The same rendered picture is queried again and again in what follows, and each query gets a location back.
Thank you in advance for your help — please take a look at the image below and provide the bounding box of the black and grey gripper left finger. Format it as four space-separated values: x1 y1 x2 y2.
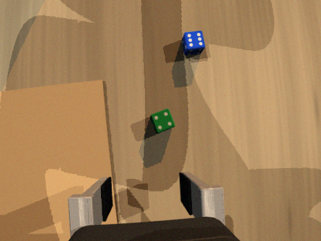
68 177 113 237

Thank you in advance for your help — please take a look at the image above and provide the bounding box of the blue die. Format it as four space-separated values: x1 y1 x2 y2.
182 31 205 56

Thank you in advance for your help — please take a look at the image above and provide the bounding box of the green die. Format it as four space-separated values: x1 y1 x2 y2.
150 109 175 134

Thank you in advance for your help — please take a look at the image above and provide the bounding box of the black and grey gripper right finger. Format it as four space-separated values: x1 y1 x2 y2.
179 172 225 225

